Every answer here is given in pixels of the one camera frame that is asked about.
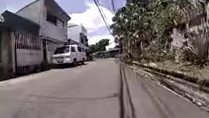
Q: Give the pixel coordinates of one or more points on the building with barred gate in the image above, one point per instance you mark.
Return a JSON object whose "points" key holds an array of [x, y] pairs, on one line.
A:
{"points": [[24, 53]]}

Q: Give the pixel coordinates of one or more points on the distant trees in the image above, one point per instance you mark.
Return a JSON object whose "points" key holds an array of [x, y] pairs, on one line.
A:
{"points": [[100, 45]]}

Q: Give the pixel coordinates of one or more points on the white van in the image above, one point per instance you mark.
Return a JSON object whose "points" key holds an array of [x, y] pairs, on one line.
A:
{"points": [[68, 54]]}

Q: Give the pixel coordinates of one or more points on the white building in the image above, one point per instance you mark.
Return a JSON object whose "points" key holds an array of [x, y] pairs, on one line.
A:
{"points": [[76, 33]]}

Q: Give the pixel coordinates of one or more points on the raised concrete verge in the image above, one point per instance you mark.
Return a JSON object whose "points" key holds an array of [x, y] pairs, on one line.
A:
{"points": [[190, 85]]}

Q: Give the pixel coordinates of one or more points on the mass of trees and bushes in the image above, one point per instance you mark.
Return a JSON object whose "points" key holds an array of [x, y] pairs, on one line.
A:
{"points": [[148, 23]]}

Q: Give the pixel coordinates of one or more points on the grey two-storey building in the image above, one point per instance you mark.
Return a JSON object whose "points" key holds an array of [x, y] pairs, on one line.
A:
{"points": [[51, 30]]}

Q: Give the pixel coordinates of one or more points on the grey concrete road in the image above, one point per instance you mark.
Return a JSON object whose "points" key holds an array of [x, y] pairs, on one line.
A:
{"points": [[77, 94]]}

